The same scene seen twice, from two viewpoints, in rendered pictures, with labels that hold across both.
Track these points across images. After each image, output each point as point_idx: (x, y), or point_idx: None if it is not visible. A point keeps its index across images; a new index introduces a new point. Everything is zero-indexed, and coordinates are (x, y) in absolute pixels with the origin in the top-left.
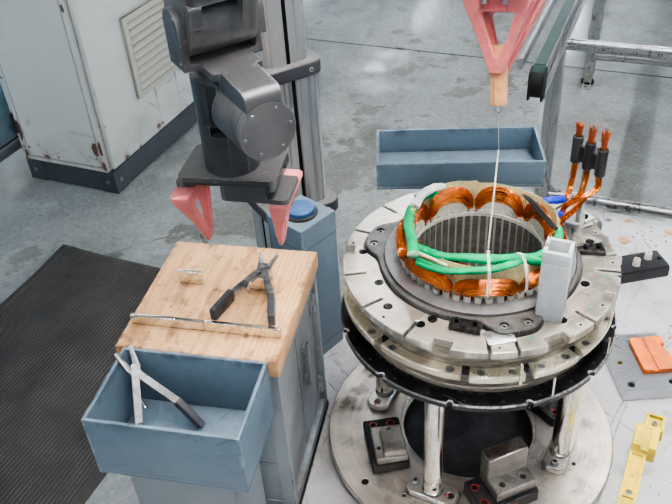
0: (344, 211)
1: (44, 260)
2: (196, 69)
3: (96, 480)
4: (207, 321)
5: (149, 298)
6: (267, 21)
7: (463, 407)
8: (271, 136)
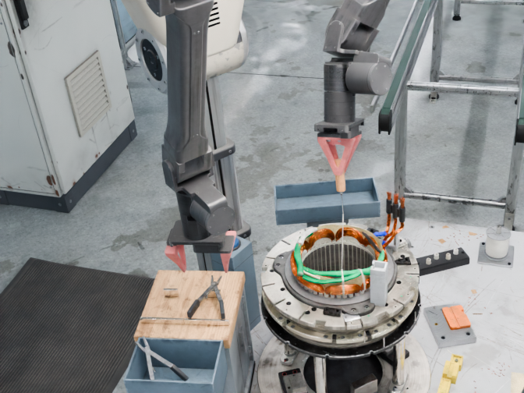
0: (249, 216)
1: (16, 271)
2: (181, 189)
3: None
4: (185, 319)
5: (148, 307)
6: None
7: (334, 357)
8: (222, 223)
